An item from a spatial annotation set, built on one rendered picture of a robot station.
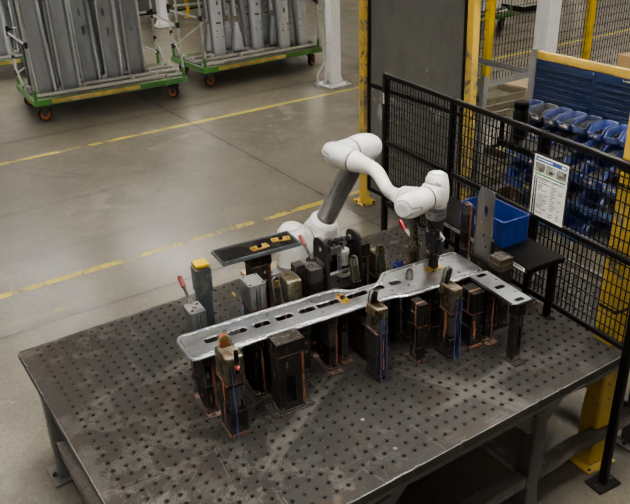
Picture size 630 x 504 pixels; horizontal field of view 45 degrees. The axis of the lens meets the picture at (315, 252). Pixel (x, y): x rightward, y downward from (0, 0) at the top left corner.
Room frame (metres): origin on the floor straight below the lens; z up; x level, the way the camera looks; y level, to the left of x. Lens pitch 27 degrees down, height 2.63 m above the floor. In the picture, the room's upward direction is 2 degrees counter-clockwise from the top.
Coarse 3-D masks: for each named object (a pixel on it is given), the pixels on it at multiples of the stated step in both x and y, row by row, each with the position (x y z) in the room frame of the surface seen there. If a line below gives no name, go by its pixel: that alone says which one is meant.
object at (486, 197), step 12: (480, 192) 3.11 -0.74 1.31; (492, 192) 3.04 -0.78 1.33; (480, 204) 3.11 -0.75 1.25; (492, 204) 3.04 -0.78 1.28; (480, 216) 3.10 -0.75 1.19; (492, 216) 3.03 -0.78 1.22; (480, 228) 3.09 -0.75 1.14; (492, 228) 3.02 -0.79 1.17; (480, 240) 3.09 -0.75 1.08; (480, 252) 3.08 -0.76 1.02
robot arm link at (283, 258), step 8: (288, 224) 3.53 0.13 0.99; (296, 224) 3.52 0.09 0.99; (296, 232) 3.47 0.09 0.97; (304, 232) 3.50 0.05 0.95; (312, 240) 3.53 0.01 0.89; (296, 248) 3.45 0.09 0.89; (304, 248) 3.48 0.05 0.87; (312, 248) 3.52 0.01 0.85; (280, 256) 3.46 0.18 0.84; (288, 256) 3.44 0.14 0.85; (296, 256) 3.44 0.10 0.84; (304, 256) 3.48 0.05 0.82; (280, 264) 3.46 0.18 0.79; (288, 264) 3.44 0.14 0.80
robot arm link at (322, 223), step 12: (360, 144) 3.39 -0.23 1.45; (372, 144) 3.43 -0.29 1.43; (372, 156) 3.43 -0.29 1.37; (336, 180) 3.52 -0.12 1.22; (348, 180) 3.48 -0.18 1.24; (336, 192) 3.51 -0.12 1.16; (348, 192) 3.51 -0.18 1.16; (324, 204) 3.57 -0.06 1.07; (336, 204) 3.53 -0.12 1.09; (312, 216) 3.62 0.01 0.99; (324, 216) 3.56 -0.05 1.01; (336, 216) 3.57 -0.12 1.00; (312, 228) 3.58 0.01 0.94; (324, 228) 3.56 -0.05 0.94; (336, 228) 3.60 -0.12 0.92; (312, 252) 3.55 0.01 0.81
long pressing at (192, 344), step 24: (408, 264) 3.02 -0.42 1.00; (456, 264) 3.01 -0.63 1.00; (360, 288) 2.82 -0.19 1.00; (384, 288) 2.82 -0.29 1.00; (408, 288) 2.81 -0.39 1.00; (432, 288) 2.81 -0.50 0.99; (264, 312) 2.66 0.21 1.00; (288, 312) 2.65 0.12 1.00; (312, 312) 2.64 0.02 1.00; (336, 312) 2.64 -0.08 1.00; (192, 336) 2.49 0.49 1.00; (216, 336) 2.49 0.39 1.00; (240, 336) 2.48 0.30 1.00; (264, 336) 2.48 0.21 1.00; (192, 360) 2.34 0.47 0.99
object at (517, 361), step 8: (512, 304) 2.69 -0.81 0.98; (520, 304) 2.67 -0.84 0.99; (512, 312) 2.69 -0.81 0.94; (520, 312) 2.67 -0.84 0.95; (512, 320) 2.69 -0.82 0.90; (520, 320) 2.68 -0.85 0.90; (512, 328) 2.68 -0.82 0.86; (520, 328) 2.69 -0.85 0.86; (512, 336) 2.68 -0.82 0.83; (520, 336) 2.69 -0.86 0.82; (512, 344) 2.67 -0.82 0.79; (520, 344) 2.69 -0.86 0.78; (504, 352) 2.74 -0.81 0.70; (512, 352) 2.67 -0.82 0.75; (512, 360) 2.67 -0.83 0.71; (520, 360) 2.67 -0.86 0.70
